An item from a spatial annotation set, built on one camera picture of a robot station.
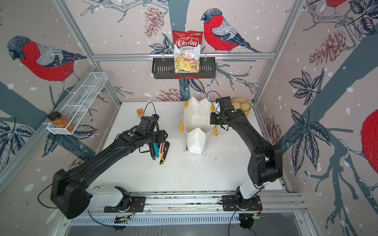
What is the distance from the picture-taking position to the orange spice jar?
607 mm

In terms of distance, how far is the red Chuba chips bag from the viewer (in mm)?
857

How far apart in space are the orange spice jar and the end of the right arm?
0.68 metres

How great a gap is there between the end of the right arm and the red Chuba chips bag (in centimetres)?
29

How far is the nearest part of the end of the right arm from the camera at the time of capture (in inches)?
24.8

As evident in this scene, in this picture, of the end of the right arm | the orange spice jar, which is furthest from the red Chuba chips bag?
the orange spice jar

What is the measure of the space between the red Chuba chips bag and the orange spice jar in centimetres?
64
